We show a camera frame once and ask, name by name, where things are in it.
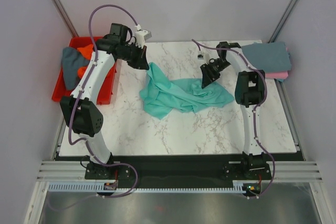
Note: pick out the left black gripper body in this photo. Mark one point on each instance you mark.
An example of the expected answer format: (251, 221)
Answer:
(133, 55)

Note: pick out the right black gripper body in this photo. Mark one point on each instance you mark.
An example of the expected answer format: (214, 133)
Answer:
(214, 68)

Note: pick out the teal t shirt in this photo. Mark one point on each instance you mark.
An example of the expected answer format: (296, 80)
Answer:
(161, 95)

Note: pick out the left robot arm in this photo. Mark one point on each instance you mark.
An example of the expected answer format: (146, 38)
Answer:
(79, 109)

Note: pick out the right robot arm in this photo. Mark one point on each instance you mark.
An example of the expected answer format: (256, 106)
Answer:
(250, 93)

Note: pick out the orange t shirt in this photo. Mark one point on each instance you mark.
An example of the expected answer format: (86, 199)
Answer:
(86, 53)

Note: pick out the grey blue crumpled shirt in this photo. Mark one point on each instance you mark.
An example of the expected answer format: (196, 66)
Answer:
(72, 60)

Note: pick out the folded grey blue shirt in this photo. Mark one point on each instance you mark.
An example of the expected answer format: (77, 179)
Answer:
(270, 57)

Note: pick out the folded pink shirt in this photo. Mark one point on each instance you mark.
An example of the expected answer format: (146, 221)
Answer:
(279, 75)

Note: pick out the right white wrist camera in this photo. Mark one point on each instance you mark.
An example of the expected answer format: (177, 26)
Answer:
(201, 55)

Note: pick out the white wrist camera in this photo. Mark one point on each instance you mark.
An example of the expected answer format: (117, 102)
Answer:
(141, 36)
(201, 55)

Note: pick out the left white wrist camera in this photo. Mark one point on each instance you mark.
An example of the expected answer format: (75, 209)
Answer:
(141, 36)

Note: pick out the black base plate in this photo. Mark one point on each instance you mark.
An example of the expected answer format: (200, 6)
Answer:
(167, 171)

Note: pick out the aluminium frame rail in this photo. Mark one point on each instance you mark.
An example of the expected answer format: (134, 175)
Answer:
(286, 172)

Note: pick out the white slotted cable duct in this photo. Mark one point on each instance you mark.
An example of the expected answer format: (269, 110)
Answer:
(101, 187)

